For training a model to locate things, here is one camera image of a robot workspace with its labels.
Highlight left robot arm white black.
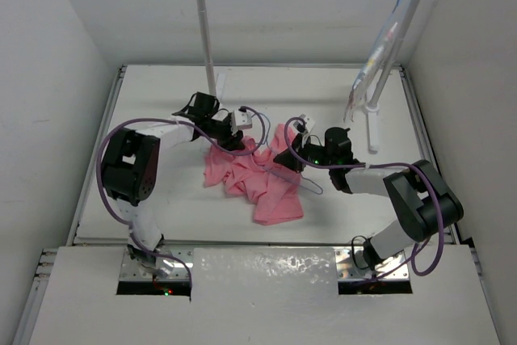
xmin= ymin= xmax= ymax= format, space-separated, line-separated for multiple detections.
xmin=95 ymin=92 xmax=252 ymax=263

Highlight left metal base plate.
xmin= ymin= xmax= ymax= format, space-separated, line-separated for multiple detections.
xmin=119 ymin=250 xmax=193 ymax=282

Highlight metal base plate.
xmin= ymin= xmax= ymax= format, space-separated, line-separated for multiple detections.
xmin=334 ymin=246 xmax=410 ymax=282
xmin=119 ymin=250 xmax=193 ymax=282

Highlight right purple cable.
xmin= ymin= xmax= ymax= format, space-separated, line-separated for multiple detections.
xmin=284 ymin=116 xmax=445 ymax=277

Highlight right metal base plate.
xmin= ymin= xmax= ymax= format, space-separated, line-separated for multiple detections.
xmin=334 ymin=246 xmax=410 ymax=282

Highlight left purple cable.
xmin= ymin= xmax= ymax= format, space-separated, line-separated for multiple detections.
xmin=95 ymin=105 xmax=267 ymax=281

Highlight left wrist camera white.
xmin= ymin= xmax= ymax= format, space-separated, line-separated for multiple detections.
xmin=230 ymin=109 xmax=253 ymax=133

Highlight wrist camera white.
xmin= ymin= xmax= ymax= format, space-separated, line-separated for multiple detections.
xmin=293 ymin=114 xmax=316 ymax=136
xmin=230 ymin=109 xmax=253 ymax=133

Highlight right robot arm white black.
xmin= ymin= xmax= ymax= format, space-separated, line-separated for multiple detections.
xmin=274 ymin=123 xmax=464 ymax=271

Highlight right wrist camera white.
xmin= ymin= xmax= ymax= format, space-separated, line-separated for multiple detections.
xmin=293 ymin=114 xmax=316 ymax=136

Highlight purple cable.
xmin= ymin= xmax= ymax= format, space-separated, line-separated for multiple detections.
xmin=284 ymin=116 xmax=445 ymax=277
xmin=95 ymin=105 xmax=267 ymax=281

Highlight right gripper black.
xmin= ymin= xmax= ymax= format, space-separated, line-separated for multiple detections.
xmin=274 ymin=133 xmax=335 ymax=175

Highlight blue wire hanger with garment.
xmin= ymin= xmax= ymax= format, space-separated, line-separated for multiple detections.
xmin=387 ymin=0 xmax=411 ymax=40

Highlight pink t shirt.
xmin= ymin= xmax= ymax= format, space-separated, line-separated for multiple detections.
xmin=204 ymin=124 xmax=304 ymax=226

